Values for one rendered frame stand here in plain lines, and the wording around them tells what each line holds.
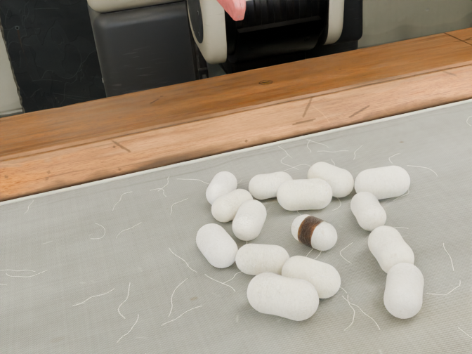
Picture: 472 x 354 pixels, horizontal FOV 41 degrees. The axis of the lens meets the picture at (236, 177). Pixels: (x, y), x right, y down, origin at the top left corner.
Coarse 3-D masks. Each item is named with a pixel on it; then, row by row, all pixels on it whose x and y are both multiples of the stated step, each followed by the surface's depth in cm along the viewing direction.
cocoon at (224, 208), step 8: (232, 192) 42; (240, 192) 42; (248, 192) 42; (216, 200) 41; (224, 200) 41; (232, 200) 41; (240, 200) 41; (216, 208) 41; (224, 208) 41; (232, 208) 41; (216, 216) 41; (224, 216) 41; (232, 216) 41
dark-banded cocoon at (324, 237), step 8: (304, 216) 38; (296, 224) 38; (320, 224) 37; (328, 224) 37; (296, 232) 38; (320, 232) 37; (328, 232) 37; (312, 240) 37; (320, 240) 37; (328, 240) 37; (320, 248) 37; (328, 248) 37
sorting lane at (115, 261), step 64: (384, 128) 52; (448, 128) 51; (64, 192) 47; (128, 192) 46; (192, 192) 46; (448, 192) 42; (0, 256) 41; (64, 256) 40; (128, 256) 39; (192, 256) 39; (320, 256) 38; (448, 256) 36; (0, 320) 35; (64, 320) 35; (128, 320) 34; (192, 320) 34; (256, 320) 33; (320, 320) 33; (384, 320) 32; (448, 320) 32
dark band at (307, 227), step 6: (312, 216) 38; (306, 222) 38; (312, 222) 38; (318, 222) 38; (300, 228) 38; (306, 228) 38; (312, 228) 37; (300, 234) 38; (306, 234) 38; (312, 234) 37; (300, 240) 38; (306, 240) 38
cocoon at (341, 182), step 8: (312, 168) 43; (320, 168) 43; (328, 168) 43; (336, 168) 43; (312, 176) 43; (320, 176) 43; (328, 176) 42; (336, 176) 42; (344, 176) 42; (352, 176) 43; (336, 184) 42; (344, 184) 42; (352, 184) 42; (336, 192) 42; (344, 192) 42
